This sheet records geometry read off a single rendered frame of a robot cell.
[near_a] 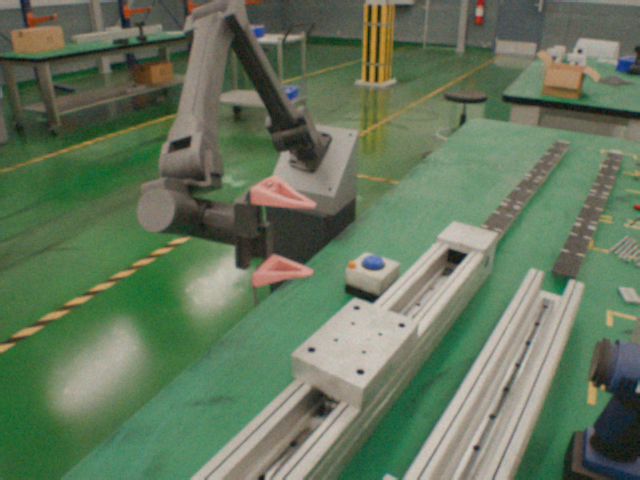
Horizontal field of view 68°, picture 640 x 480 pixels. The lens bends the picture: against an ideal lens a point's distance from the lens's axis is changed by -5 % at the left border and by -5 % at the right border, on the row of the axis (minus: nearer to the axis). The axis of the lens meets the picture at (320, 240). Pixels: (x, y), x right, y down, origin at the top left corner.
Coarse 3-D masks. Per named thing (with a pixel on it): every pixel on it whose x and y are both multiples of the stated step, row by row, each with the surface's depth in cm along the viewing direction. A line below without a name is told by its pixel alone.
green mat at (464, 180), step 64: (512, 128) 212; (448, 192) 147; (576, 192) 148; (320, 256) 113; (384, 256) 113; (512, 256) 113; (256, 320) 92; (320, 320) 92; (576, 320) 91; (192, 384) 77; (256, 384) 77; (448, 384) 77; (576, 384) 76; (128, 448) 66; (192, 448) 66; (384, 448) 66
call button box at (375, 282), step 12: (360, 264) 98; (384, 264) 97; (396, 264) 98; (348, 276) 97; (360, 276) 96; (372, 276) 94; (384, 276) 94; (396, 276) 99; (348, 288) 99; (360, 288) 97; (372, 288) 95; (384, 288) 95; (372, 300) 96
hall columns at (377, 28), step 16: (368, 0) 665; (384, 0) 655; (368, 16) 672; (384, 16) 662; (368, 32) 682; (384, 32) 672; (368, 48) 692; (384, 48) 683; (368, 64) 701; (384, 64) 695; (368, 80) 712; (384, 80) 709
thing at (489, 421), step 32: (576, 288) 86; (512, 320) 78; (544, 320) 82; (512, 352) 77; (544, 352) 71; (480, 384) 65; (512, 384) 69; (544, 384) 65; (448, 416) 60; (480, 416) 65; (512, 416) 60; (448, 448) 56; (480, 448) 59; (512, 448) 56
